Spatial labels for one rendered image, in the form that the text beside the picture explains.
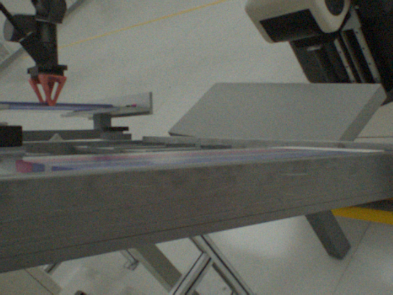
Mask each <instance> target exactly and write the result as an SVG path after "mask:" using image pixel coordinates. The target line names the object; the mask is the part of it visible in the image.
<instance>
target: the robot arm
mask: <svg viewBox="0 0 393 295"><path fill-rule="evenodd" d="M30 1H31V3H32V5H33V7H34V9H35V12H34V14H28V13H19V12H10V13H11V14H12V16H13V18H14V19H15V20H16V21H17V23H18V24H19V25H20V26H21V27H22V28H23V30H24V32H26V33H27V34H28V33H32V32H33V33H34V34H35V36H36V37H37V38H38V40H40V41H41V42H42V43H43V46H44V47H45V48H46V49H47V50H48V51H49V53H50V54H51V56H52V59H51V60H50V61H48V62H47V63H46V64H45V65H44V66H38V65H37V64H36V63H35V66H33V67H31V68H27V69H26V70H27V74H31V78H29V79H28V82H29V84H30V85H31V86H32V88H33V90H34V92H35V94H36V95H37V98H38V100H39V102H41V103H48V104H49V106H55V103H56V102H57V99H58V97H59V95H60V93H61V89H62V88H63V86H64V83H65V82H66V80H67V76H64V71H68V65H59V63H58V30H57V25H56V24H53V23H58V24H63V17H64V15H65V13H66V10H67V3H66V1H65V0H30ZM36 19H38V20H36ZM39 20H42V21H39ZM43 20H45V22H43ZM3 34H4V39H5V40H6V41H7V42H14V43H19V40H20V39H22V37H21V36H20V34H19V33H18V32H17V30H16V29H15V28H14V26H13V25H12V24H10V22H9V21H8V19H6V20H5V22H4V27H3ZM55 82H57V83H58V87H57V89H56V91H55V94H54V96H53V99H51V95H52V91H53V87H54V84H55ZM37 84H41V86H42V89H43V92H44V93H45V96H46V98H45V101H43V99H42V96H41V93H40V91H39V88H38V86H37Z"/></svg>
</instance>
